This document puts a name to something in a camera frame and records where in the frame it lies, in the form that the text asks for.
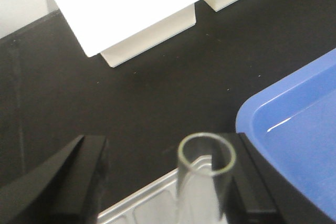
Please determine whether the left white storage bin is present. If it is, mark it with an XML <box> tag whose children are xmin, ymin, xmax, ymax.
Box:
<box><xmin>55</xmin><ymin>0</ymin><xmax>199</xmax><ymax>67</ymax></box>

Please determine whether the clear glass test tube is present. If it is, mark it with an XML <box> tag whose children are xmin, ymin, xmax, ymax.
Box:
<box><xmin>176</xmin><ymin>132</ymin><xmax>237</xmax><ymax>223</ymax></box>

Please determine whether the blue plastic tray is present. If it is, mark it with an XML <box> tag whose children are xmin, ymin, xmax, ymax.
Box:
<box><xmin>236</xmin><ymin>50</ymin><xmax>335</xmax><ymax>223</ymax></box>

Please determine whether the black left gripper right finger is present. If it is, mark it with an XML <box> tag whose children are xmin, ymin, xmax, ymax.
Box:
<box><xmin>220</xmin><ymin>133</ymin><xmax>334</xmax><ymax>223</ymax></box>

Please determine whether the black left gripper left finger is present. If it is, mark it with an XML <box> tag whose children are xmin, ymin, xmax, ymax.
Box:
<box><xmin>1</xmin><ymin>135</ymin><xmax>109</xmax><ymax>223</ymax></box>

